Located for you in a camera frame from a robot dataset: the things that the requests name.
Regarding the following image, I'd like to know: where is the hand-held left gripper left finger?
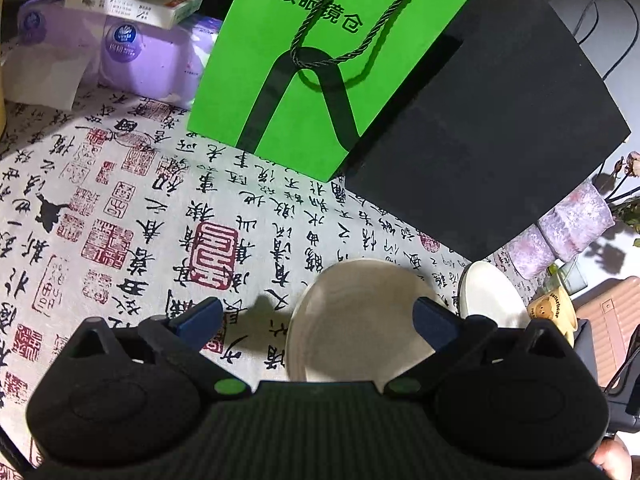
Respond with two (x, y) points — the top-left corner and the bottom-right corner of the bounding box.
(67, 296), (253, 403)

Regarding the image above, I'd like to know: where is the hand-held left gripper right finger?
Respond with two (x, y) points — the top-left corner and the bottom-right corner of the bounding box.
(382, 296), (576, 403)

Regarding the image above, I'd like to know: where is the cream round plate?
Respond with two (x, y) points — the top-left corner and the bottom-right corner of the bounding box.
(285, 258), (451, 386)
(459, 261), (531, 331)

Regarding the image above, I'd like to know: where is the person's right hand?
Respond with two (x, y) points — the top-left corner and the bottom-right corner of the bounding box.
(592, 435), (632, 480)

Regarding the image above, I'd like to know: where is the purple and grey pouch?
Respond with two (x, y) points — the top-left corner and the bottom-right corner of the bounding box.
(575, 320), (599, 386)

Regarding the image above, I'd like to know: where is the pink hard-shell case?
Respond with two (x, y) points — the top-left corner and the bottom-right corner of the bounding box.
(574, 275), (640, 391)

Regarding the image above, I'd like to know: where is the yellow mug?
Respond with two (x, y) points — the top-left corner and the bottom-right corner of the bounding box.
(527, 287), (581, 333)

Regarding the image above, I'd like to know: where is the calligraphy printed tablecloth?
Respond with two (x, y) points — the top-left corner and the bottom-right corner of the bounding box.
(0, 35), (576, 480)

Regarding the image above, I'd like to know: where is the clear glass cup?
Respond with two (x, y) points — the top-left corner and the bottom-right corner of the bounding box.
(547, 260), (586, 295)

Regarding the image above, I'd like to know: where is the purple ceramic vase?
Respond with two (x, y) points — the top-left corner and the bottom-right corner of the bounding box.
(505, 180), (615, 279)

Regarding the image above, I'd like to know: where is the dark grey paper bag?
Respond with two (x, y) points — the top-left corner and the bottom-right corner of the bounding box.
(345, 0), (636, 263)

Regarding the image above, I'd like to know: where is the green paper bag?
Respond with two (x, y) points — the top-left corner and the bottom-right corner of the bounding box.
(187, 0), (478, 183)

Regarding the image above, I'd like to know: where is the small white flat box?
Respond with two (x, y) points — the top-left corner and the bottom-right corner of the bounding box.
(65, 0), (205, 28)

